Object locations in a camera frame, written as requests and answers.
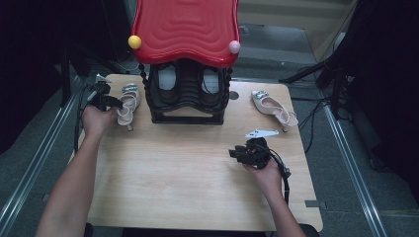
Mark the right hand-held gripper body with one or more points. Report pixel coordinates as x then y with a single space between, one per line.
258 153

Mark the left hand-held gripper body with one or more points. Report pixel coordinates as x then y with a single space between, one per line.
99 95

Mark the beige heeled sandal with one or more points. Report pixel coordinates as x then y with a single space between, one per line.
130 98
267 103

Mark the black leather shoe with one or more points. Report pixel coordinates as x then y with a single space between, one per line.
168 79
210 80

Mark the red and black shoe rack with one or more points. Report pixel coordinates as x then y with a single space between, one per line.
187 29

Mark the person's left hand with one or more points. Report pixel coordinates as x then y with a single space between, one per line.
97 121

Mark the person's right hand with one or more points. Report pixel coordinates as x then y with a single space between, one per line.
270 181

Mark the dark round table grommet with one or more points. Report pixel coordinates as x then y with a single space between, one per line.
234 95

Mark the grey tape piece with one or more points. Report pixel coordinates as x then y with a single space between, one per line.
45 197
314 204

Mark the black tripod stand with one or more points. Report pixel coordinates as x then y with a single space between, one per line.
336 82

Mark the dark curtain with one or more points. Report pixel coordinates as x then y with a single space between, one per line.
388 82

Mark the black metal post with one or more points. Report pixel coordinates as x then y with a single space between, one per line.
65 79

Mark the metal floor rail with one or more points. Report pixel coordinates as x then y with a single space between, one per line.
29 177
352 174

